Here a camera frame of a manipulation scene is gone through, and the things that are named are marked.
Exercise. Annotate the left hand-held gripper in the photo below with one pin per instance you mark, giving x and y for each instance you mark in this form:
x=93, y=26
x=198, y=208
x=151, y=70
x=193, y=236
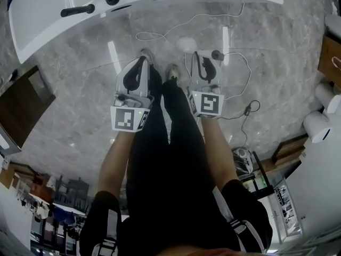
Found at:
x=123, y=119

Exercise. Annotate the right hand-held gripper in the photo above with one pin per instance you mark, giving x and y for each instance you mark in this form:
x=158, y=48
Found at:
x=210, y=104

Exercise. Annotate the black-tipped white tool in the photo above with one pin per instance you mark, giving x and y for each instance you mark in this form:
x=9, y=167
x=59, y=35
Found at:
x=206, y=53

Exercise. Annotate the person's left forearm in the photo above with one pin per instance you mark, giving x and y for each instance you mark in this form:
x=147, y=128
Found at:
x=114, y=164

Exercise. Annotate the person's right forearm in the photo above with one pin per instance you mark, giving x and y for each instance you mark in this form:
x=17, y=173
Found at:
x=218, y=153

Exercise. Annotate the person's left shoe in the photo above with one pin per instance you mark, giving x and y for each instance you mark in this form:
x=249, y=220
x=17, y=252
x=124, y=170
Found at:
x=146, y=54

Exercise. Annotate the person's shoe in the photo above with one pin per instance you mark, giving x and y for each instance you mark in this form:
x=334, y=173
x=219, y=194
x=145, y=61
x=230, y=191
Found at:
x=146, y=54
x=173, y=71

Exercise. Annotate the person's right shoe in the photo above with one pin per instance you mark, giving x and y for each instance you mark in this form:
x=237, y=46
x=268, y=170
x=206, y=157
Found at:
x=173, y=71

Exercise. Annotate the white round device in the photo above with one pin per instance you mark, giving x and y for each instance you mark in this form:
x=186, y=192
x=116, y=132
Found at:
x=186, y=44

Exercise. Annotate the grey white appliance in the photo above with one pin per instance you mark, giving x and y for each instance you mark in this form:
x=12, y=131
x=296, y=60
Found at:
x=242, y=159

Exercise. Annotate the person's black trousers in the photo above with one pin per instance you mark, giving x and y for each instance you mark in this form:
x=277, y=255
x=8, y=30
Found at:
x=170, y=169

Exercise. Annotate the stack of wooden boards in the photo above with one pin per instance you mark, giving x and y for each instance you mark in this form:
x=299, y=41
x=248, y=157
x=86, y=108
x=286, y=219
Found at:
x=287, y=151

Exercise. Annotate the dark wooden cabinet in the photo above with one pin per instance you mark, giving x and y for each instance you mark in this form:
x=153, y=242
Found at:
x=21, y=100

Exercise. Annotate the black metal chair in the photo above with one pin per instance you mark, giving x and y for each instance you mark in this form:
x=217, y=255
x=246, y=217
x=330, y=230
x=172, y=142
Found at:
x=77, y=188

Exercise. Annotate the white cylindrical bin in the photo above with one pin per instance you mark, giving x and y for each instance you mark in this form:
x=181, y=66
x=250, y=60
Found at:
x=334, y=25
x=317, y=125
x=327, y=95

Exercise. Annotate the brown cardboard box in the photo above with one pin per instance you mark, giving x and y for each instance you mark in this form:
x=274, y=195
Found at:
x=329, y=52

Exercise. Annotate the person's black shirt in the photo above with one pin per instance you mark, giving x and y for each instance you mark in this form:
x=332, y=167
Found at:
x=245, y=212

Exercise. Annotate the glass display cabinet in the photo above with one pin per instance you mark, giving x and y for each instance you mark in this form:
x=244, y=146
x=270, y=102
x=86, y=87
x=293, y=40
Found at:
x=286, y=209

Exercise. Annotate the black metal frame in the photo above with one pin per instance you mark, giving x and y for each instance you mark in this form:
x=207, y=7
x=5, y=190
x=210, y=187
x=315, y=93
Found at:
x=263, y=173

